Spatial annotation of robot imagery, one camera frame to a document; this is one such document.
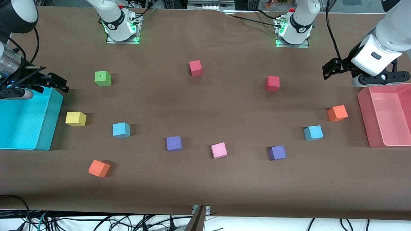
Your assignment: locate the black cable on cover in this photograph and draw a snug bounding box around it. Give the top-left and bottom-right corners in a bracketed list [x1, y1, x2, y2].
[222, 9, 281, 29]

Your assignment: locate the purple foam block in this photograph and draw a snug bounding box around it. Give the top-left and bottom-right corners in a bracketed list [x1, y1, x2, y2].
[166, 136, 183, 152]
[269, 145, 286, 161]

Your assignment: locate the grey device box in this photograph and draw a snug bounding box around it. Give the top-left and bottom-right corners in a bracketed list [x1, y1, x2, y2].
[187, 0, 235, 11]

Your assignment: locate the black looped cable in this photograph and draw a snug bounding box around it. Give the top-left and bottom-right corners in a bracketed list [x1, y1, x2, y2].
[0, 194, 31, 231]

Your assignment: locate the orange foam block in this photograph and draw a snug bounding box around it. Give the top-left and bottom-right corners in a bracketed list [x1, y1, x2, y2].
[88, 159, 111, 178]
[327, 105, 348, 122]

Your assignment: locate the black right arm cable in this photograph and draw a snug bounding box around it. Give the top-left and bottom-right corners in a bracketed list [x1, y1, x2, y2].
[0, 27, 40, 87]

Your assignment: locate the brown table cover sheet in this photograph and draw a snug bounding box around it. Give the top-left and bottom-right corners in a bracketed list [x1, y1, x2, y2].
[0, 6, 411, 220]

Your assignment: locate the blue foam block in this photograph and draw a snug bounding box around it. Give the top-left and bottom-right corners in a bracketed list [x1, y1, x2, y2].
[112, 122, 130, 139]
[304, 125, 324, 141]

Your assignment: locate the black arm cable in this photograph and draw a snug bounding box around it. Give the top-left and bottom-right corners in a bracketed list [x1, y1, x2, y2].
[325, 0, 345, 63]
[0, 27, 40, 87]

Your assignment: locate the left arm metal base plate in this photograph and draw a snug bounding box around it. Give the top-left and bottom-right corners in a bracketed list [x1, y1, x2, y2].
[275, 18, 310, 49]

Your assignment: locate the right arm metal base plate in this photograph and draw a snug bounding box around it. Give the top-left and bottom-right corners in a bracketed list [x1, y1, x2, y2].
[106, 13, 143, 45]

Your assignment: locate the green foam block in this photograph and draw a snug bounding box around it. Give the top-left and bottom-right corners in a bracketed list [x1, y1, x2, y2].
[94, 71, 112, 87]

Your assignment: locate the cyan plastic bin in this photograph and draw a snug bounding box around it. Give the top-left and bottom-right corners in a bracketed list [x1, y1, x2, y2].
[0, 86, 64, 151]

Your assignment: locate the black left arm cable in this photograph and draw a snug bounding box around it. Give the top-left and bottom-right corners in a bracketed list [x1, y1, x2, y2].
[325, 0, 345, 63]

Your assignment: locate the black base cable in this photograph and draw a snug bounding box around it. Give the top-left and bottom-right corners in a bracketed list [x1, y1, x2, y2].
[127, 0, 158, 22]

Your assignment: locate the red foam block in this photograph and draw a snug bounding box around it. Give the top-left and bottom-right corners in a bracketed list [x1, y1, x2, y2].
[265, 76, 280, 92]
[189, 60, 203, 77]

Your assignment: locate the teal cable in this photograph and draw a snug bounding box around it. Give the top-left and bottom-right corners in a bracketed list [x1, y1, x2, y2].
[36, 211, 49, 231]

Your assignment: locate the yellow foam block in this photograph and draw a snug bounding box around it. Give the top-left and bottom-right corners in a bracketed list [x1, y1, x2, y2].
[65, 111, 87, 127]

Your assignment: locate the colourful background clutter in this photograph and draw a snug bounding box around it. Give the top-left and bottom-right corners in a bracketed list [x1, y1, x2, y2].
[265, 0, 291, 9]

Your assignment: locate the dark brown post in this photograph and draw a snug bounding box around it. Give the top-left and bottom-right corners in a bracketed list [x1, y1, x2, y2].
[184, 205, 207, 231]

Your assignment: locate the pink plastic bin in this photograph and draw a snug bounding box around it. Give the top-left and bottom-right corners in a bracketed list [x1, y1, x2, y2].
[357, 83, 411, 148]

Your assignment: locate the pink foam block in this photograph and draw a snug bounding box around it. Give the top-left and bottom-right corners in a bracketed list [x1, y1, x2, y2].
[211, 142, 228, 159]

